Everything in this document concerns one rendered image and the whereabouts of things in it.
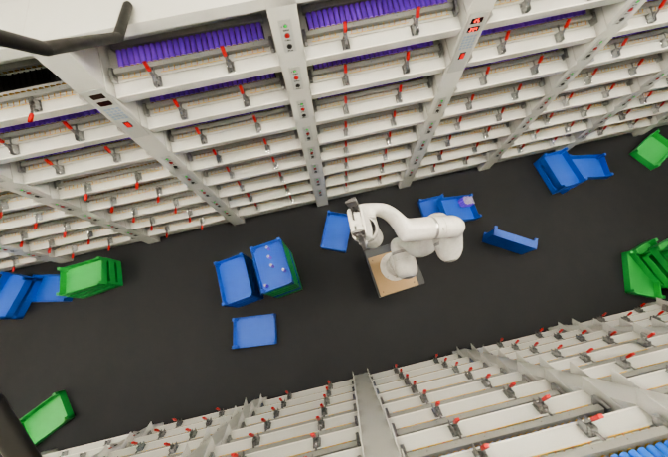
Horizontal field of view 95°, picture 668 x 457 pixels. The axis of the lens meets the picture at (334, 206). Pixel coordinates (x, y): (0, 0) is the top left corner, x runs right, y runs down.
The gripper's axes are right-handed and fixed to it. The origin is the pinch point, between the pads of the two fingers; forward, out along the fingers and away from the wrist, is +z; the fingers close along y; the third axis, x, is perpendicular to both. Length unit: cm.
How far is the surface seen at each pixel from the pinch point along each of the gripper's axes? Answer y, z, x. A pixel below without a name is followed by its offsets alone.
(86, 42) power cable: 38, 47, -41
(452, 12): 73, -15, 51
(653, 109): 77, -175, 212
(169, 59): 71, 13, -51
